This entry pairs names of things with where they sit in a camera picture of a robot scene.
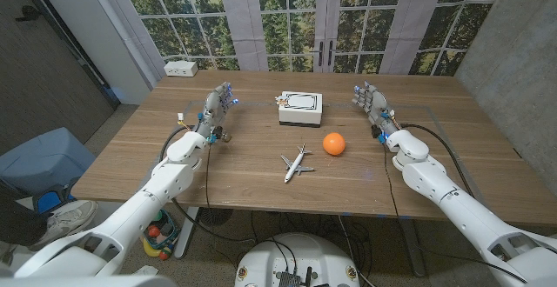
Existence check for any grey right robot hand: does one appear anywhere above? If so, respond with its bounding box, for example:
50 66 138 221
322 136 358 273
351 81 399 143

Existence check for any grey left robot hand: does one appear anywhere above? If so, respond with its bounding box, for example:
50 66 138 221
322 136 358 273
194 81 239 143

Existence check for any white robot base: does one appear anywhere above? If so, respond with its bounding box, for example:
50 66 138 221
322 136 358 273
234 232 361 287

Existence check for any orange ball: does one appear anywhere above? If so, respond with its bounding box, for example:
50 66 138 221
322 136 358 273
322 131 347 157

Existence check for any white toy airplane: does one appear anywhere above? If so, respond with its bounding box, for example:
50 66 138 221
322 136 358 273
279 143 315 184

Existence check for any white power strip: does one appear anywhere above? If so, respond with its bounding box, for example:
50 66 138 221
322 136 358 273
163 60 199 78

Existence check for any white box with black border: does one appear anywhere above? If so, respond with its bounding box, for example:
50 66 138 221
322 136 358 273
278 90 324 129

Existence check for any black round floor disc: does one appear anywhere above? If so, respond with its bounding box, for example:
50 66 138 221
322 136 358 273
198 207 234 228

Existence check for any grey table leg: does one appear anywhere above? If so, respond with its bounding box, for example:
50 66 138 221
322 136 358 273
398 217 427 278
173 206 200 261

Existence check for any basket of colourful toys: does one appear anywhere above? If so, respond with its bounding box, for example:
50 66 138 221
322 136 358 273
139 208 182 261

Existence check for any white paper scrap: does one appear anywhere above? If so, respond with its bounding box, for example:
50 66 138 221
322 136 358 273
130 264 160 277

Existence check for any blue storage bin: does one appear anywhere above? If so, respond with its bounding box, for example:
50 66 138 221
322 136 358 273
0 126 97 197

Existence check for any white sneaker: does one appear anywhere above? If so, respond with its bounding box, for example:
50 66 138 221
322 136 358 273
41 199 99 247

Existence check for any white robot chest shell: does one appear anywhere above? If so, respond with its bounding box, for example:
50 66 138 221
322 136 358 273
0 275 178 287

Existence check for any dark trouser leg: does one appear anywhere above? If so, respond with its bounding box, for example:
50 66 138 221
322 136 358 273
0 182 49 247

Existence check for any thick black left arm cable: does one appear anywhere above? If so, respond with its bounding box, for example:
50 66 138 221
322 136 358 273
158 125 258 244

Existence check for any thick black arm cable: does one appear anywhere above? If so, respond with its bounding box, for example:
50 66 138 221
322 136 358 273
158 125 258 244
399 123 476 199

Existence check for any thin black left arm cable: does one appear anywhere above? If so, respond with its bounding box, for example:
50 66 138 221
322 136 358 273
204 142 211 210

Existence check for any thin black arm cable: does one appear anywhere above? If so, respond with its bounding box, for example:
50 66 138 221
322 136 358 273
204 142 211 210
382 142 401 223

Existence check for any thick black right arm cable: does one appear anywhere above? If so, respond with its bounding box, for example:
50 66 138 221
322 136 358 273
399 123 476 199

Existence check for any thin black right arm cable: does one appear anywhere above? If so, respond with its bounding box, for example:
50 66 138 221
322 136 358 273
382 142 401 223

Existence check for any black door handle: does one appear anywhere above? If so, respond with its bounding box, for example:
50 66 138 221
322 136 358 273
15 4 43 23

